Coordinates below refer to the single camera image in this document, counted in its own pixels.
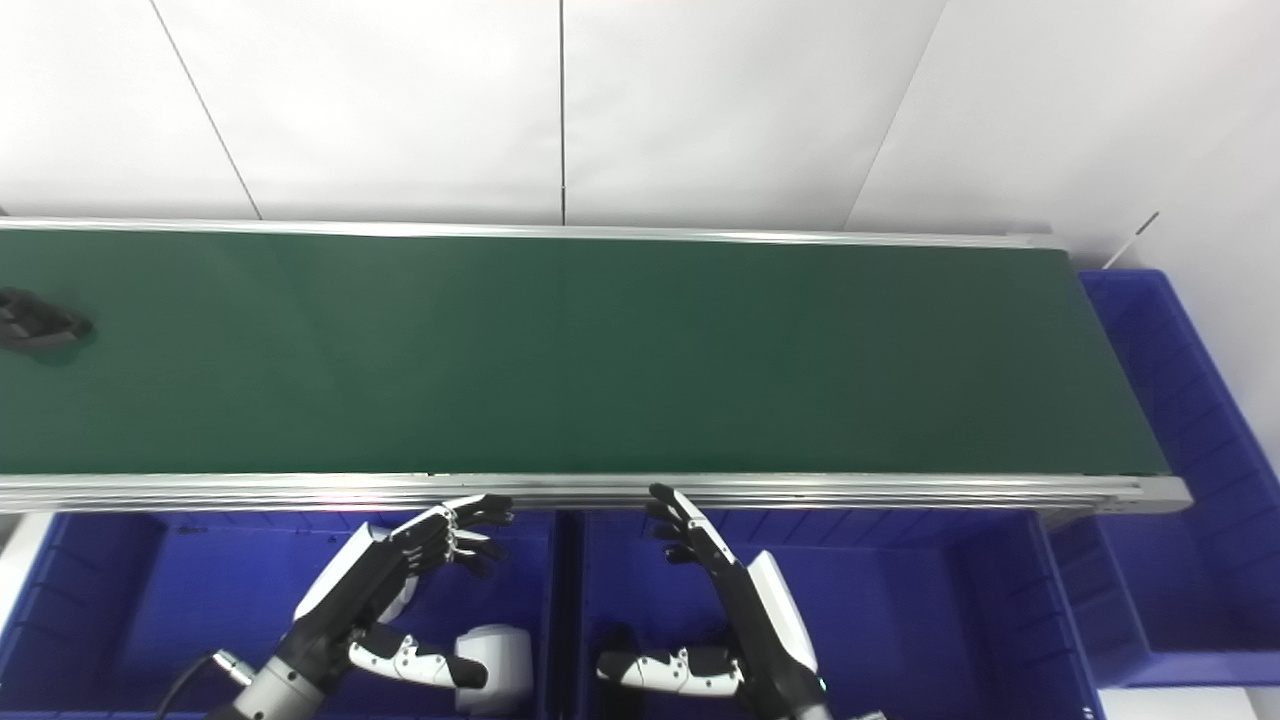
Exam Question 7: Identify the green conveyor belt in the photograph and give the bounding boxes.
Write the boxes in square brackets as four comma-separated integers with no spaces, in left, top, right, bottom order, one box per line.
[0,217,1193,529]
[0,228,1171,477]

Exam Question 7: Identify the blue plastic bin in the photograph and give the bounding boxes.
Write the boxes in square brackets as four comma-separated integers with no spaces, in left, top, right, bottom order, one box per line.
[560,508,1101,720]
[1045,268,1280,691]
[0,510,563,720]

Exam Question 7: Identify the white stand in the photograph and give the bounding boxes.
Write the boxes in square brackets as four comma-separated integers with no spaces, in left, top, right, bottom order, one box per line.
[0,513,56,633]

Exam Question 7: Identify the white cylinder part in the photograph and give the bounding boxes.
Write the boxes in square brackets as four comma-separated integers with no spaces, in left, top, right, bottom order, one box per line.
[455,625,534,717]

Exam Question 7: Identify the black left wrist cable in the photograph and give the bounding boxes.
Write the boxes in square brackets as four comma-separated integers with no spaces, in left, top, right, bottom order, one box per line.
[155,650,256,720]

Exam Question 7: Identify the black flange part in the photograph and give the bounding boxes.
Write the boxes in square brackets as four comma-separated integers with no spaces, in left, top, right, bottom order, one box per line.
[0,288,95,354]

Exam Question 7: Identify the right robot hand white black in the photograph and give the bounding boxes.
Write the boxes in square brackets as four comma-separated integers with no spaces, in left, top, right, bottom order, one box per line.
[597,484,831,720]

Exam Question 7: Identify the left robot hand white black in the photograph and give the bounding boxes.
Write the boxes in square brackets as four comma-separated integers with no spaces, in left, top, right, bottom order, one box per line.
[275,493,516,693]

